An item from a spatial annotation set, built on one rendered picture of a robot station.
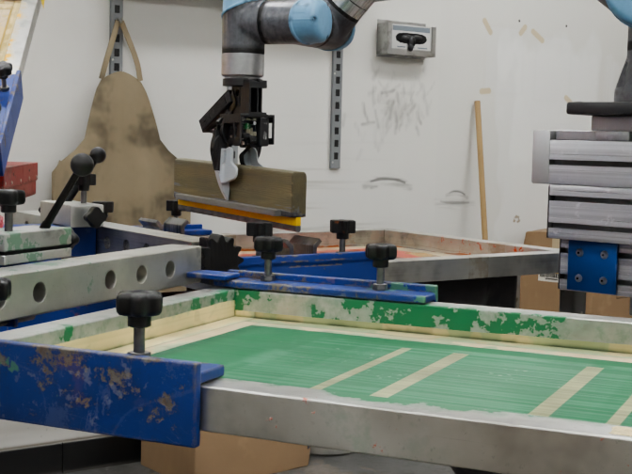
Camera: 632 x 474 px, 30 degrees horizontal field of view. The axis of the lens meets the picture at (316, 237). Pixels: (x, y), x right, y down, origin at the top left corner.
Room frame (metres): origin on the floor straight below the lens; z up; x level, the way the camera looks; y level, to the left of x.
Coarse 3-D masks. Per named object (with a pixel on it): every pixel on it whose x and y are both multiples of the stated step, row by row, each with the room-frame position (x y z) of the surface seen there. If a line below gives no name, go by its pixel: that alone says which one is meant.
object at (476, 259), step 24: (240, 240) 2.41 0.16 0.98; (336, 240) 2.56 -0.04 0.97; (360, 240) 2.60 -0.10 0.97; (384, 240) 2.63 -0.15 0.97; (408, 240) 2.56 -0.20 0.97; (432, 240) 2.50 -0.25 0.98; (456, 240) 2.44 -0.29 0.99; (480, 240) 2.41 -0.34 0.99; (408, 264) 1.97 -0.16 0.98; (432, 264) 2.00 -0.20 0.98; (456, 264) 2.03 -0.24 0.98; (480, 264) 2.06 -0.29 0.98; (504, 264) 2.09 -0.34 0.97; (528, 264) 2.13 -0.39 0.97; (552, 264) 2.17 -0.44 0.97; (192, 288) 1.83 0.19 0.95
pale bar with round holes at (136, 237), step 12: (24, 216) 2.17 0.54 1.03; (36, 216) 2.13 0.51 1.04; (108, 228) 1.89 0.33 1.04; (120, 228) 1.88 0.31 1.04; (132, 228) 1.88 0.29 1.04; (144, 228) 1.89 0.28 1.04; (96, 240) 1.92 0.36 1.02; (108, 240) 1.90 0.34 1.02; (120, 240) 1.85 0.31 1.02; (132, 240) 1.82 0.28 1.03; (144, 240) 1.78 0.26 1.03; (156, 240) 1.75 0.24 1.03; (168, 240) 1.72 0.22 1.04; (180, 240) 1.69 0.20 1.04; (192, 240) 1.69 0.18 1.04; (96, 252) 1.92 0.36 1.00; (108, 252) 1.88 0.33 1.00
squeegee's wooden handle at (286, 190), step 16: (176, 160) 2.26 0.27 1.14; (192, 160) 2.21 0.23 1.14; (176, 176) 2.25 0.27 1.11; (192, 176) 2.20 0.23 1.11; (208, 176) 2.15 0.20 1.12; (240, 176) 2.06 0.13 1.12; (256, 176) 2.02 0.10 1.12; (272, 176) 1.98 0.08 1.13; (288, 176) 1.94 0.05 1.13; (304, 176) 1.94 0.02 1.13; (176, 192) 2.25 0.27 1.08; (192, 192) 2.20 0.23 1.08; (208, 192) 2.15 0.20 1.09; (240, 192) 2.06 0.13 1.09; (256, 192) 2.02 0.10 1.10; (272, 192) 1.98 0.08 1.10; (288, 192) 1.94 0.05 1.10; (304, 192) 1.95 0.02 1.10; (272, 208) 1.98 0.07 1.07; (288, 208) 1.94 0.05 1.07; (304, 208) 1.95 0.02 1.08
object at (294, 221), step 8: (184, 200) 2.25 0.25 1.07; (200, 208) 2.20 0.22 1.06; (208, 208) 2.18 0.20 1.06; (216, 208) 2.15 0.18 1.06; (224, 208) 2.13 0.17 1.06; (248, 216) 2.06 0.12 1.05; (256, 216) 2.04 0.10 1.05; (264, 216) 2.02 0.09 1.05; (272, 216) 2.00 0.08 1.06; (280, 216) 1.98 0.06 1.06; (288, 224) 1.96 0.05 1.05; (296, 224) 1.94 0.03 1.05
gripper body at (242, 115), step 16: (224, 80) 2.07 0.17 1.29; (240, 80) 2.05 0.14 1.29; (256, 80) 2.07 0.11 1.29; (240, 96) 2.07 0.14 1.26; (256, 96) 2.05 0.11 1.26; (240, 112) 2.07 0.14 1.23; (256, 112) 2.05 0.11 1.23; (224, 128) 2.08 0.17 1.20; (240, 128) 2.03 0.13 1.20; (256, 128) 2.06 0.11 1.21; (272, 128) 2.07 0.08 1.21; (240, 144) 2.05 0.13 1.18; (256, 144) 2.06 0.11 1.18; (272, 144) 2.07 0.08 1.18
